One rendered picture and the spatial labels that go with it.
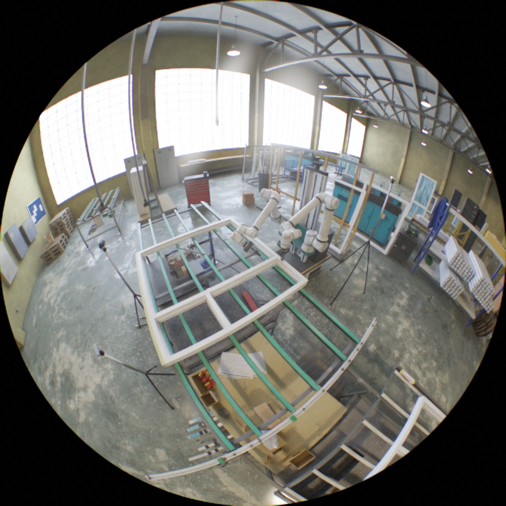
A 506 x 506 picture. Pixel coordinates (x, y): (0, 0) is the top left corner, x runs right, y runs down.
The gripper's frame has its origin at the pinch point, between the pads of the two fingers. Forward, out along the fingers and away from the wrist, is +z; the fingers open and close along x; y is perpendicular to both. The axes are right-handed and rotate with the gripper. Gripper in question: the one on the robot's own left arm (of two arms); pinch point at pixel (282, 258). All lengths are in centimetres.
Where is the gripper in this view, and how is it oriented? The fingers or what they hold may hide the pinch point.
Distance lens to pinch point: 177.2
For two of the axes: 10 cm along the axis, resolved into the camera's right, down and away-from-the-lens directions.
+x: 8.1, -3.7, 4.5
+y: 5.8, 5.4, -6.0
